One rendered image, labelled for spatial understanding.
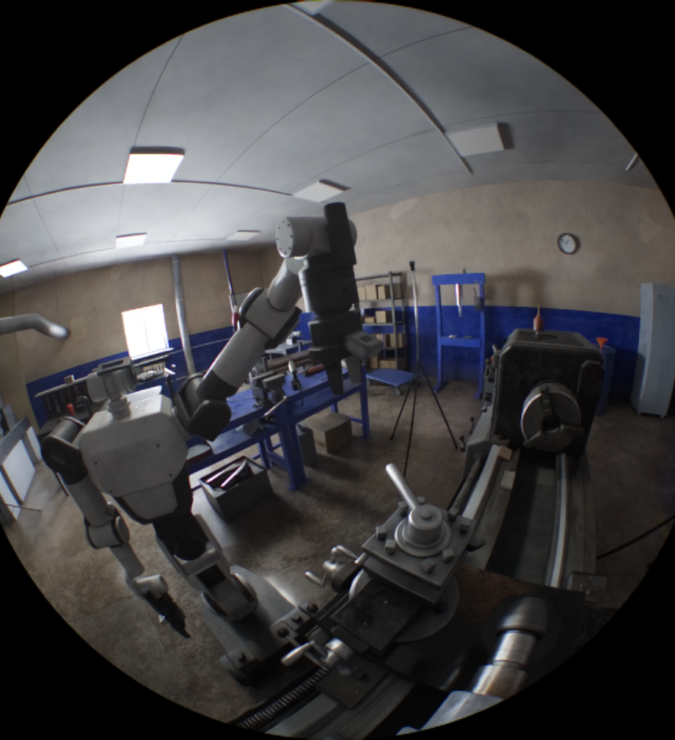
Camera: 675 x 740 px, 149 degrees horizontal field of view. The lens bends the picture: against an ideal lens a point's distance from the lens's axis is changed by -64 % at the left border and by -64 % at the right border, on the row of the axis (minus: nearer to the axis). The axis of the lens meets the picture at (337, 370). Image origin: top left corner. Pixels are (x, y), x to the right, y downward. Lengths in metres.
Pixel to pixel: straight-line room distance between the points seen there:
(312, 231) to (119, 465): 0.59
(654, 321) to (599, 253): 1.30
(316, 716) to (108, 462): 0.69
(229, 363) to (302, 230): 0.36
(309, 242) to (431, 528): 0.48
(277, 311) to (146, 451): 0.43
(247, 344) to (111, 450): 0.40
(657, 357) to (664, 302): 0.75
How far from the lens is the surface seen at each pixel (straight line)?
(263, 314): 0.58
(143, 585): 1.02
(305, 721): 0.71
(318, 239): 0.39
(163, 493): 0.68
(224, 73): 2.35
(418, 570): 0.48
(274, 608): 1.56
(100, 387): 0.64
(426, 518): 0.47
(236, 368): 0.61
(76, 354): 7.01
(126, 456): 0.63
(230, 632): 1.57
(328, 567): 0.78
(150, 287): 7.08
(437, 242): 4.81
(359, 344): 0.37
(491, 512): 1.01
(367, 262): 5.45
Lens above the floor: 1.55
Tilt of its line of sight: 15 degrees down
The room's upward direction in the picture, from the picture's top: 6 degrees counter-clockwise
